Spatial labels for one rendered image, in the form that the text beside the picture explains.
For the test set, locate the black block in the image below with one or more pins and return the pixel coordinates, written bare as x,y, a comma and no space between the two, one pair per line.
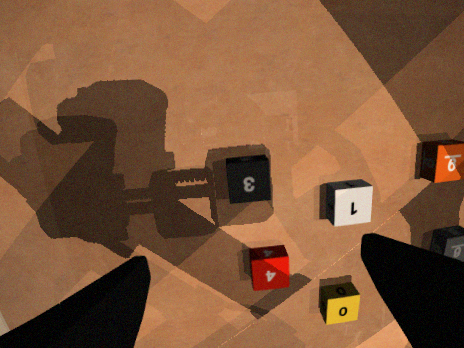
248,179

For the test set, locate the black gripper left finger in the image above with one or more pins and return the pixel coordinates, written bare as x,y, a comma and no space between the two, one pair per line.
105,314

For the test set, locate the white block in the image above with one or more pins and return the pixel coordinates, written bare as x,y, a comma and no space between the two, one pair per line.
349,202

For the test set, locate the grey block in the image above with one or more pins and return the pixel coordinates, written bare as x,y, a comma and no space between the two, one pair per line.
449,241

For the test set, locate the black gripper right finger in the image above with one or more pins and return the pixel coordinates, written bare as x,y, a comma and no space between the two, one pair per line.
423,290

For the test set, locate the reddish-brown block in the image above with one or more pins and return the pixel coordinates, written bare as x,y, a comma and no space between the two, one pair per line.
442,160

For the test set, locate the yellow block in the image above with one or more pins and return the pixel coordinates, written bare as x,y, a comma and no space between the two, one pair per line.
339,303

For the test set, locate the red block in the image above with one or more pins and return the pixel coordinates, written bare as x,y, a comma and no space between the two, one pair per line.
269,268

